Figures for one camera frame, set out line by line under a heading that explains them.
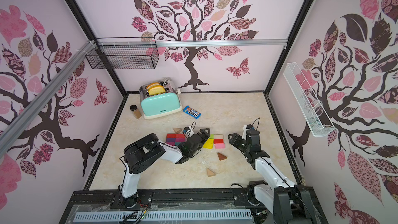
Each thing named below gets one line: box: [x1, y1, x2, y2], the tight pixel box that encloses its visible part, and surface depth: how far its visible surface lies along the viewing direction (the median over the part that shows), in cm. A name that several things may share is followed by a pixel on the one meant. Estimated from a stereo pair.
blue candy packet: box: [182, 105, 202, 120], surface depth 109 cm
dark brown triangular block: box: [217, 151, 227, 161], surface depth 88 cm
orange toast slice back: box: [146, 81, 160, 90], surface depth 100 cm
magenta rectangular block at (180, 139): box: [175, 137, 187, 143], surface depth 97 cm
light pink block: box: [214, 143, 226, 149], surface depth 94 cm
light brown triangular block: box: [206, 168, 217, 177], surface depth 82 cm
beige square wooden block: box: [214, 134, 224, 140], surface depth 97 cm
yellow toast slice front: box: [148, 85, 166, 96], surface depth 97 cm
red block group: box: [213, 138, 224, 145], surface depth 94 cm
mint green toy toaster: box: [139, 79, 183, 120], surface depth 99 cm
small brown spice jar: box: [129, 104, 142, 120], surface depth 102 cm
